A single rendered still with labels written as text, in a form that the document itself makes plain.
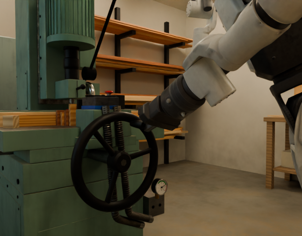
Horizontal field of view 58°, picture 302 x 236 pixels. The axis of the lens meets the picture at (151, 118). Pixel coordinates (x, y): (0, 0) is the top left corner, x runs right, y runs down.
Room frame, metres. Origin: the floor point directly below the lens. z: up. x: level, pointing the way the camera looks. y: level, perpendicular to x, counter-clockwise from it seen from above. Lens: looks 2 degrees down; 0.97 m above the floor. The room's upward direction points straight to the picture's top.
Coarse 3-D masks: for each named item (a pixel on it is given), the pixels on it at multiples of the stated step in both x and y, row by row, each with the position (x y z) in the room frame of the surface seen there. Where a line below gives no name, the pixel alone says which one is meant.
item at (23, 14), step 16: (16, 0) 1.26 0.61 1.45; (32, 0) 1.14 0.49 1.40; (16, 16) 1.27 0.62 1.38; (32, 16) 1.14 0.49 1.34; (16, 32) 1.27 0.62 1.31; (32, 32) 1.13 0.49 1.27; (16, 48) 1.28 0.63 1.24; (32, 48) 1.13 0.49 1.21; (16, 64) 1.28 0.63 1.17; (32, 64) 1.13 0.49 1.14; (16, 80) 1.28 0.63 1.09; (32, 80) 1.13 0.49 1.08; (32, 96) 1.13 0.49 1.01
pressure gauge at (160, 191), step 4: (156, 180) 1.04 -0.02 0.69; (160, 180) 1.03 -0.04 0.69; (164, 180) 1.04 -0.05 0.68; (152, 184) 1.03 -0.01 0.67; (156, 184) 1.02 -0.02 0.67; (160, 184) 1.03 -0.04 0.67; (164, 184) 1.04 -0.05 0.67; (152, 188) 1.03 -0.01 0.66; (156, 188) 1.02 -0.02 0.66; (160, 188) 1.03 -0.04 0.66; (164, 188) 1.04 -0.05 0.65; (156, 192) 1.02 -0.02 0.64; (160, 192) 1.03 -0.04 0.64; (164, 192) 1.04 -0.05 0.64; (156, 196) 1.05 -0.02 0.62
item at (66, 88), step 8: (64, 80) 1.02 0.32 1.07; (72, 80) 1.00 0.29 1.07; (80, 80) 1.02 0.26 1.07; (56, 88) 1.09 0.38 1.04; (64, 88) 1.02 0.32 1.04; (72, 88) 1.00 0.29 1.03; (56, 96) 1.09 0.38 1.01; (64, 96) 1.02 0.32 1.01; (72, 96) 1.00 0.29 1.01; (80, 96) 1.02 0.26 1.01
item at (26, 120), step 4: (20, 116) 0.93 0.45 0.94; (24, 116) 0.94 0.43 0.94; (28, 116) 0.94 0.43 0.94; (32, 116) 0.95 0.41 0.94; (36, 116) 0.96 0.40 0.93; (40, 116) 0.97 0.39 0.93; (44, 116) 0.98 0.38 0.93; (48, 116) 0.99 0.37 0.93; (52, 116) 0.99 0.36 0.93; (20, 120) 0.93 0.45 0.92; (24, 120) 0.93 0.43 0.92; (28, 120) 0.94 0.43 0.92; (32, 120) 0.95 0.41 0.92; (36, 120) 0.96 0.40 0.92; (40, 120) 0.97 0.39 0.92; (44, 120) 0.98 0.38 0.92; (48, 120) 0.99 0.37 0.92; (52, 120) 0.99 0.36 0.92; (20, 124) 0.93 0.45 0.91; (24, 124) 0.93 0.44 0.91; (28, 124) 0.94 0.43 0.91; (32, 124) 0.95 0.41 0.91; (36, 124) 0.96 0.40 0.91; (40, 124) 0.97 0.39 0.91; (44, 124) 0.98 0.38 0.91; (48, 124) 0.98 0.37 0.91; (52, 124) 0.99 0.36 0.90
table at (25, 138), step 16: (0, 128) 0.85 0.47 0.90; (16, 128) 0.85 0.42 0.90; (32, 128) 0.85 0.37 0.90; (48, 128) 0.85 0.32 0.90; (64, 128) 0.86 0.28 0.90; (160, 128) 1.11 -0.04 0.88; (0, 144) 0.78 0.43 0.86; (16, 144) 0.78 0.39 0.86; (32, 144) 0.80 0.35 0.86; (48, 144) 0.83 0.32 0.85; (64, 144) 0.86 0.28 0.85; (96, 144) 0.83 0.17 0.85; (112, 144) 0.86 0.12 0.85; (128, 144) 0.90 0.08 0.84
